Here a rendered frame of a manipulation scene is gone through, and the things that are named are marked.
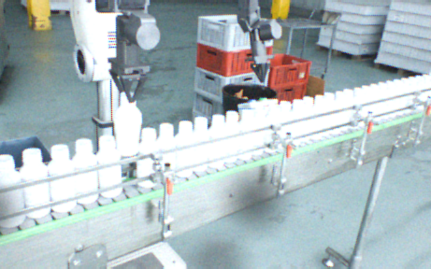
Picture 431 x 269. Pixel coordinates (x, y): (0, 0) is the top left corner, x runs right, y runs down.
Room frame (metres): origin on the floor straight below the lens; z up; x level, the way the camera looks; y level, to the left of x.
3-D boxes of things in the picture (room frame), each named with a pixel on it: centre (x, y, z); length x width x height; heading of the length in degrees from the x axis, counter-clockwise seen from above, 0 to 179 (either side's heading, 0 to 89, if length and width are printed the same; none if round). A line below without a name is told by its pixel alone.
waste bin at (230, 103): (3.17, -0.24, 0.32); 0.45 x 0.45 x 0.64
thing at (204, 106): (3.75, -0.10, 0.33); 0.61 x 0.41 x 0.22; 135
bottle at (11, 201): (0.79, 0.46, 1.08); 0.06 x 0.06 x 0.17
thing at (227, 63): (3.76, -0.10, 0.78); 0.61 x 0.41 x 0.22; 136
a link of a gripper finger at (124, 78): (0.97, 0.22, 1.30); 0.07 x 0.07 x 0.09; 39
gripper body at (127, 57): (0.97, 0.23, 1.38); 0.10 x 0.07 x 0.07; 39
